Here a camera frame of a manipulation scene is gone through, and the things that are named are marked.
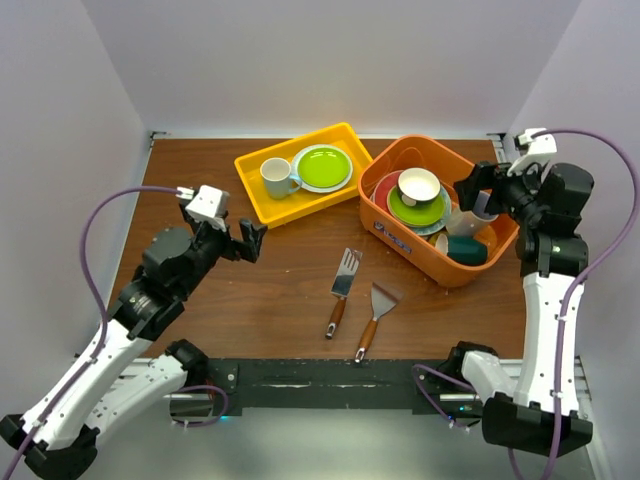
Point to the solid spatula wooden handle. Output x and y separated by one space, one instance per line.
383 299

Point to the white scalloped plate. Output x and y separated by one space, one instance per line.
321 190

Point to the slotted spatula wooden handle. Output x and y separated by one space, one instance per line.
341 287

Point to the red and teal plate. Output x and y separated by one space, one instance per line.
379 198

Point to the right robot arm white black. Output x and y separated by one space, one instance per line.
538 412

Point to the lime green plate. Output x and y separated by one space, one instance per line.
420 215
323 167

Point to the beige purple cup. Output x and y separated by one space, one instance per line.
469 223

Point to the white cup green handle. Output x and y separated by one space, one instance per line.
463 250

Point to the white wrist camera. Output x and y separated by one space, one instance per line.
206 203
536 146

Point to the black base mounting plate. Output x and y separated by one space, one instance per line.
338 384

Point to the yellow plastic tray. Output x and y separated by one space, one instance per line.
275 213

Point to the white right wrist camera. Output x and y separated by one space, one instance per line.
536 146

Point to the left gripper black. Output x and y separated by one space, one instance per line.
234 248

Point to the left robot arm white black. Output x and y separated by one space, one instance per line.
59 437

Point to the small white dish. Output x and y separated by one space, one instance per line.
418 186

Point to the orange plastic dish bin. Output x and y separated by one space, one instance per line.
449 167

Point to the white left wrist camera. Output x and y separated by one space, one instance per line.
206 203

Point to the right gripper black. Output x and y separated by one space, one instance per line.
485 176

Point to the light blue mug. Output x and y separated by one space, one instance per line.
279 179

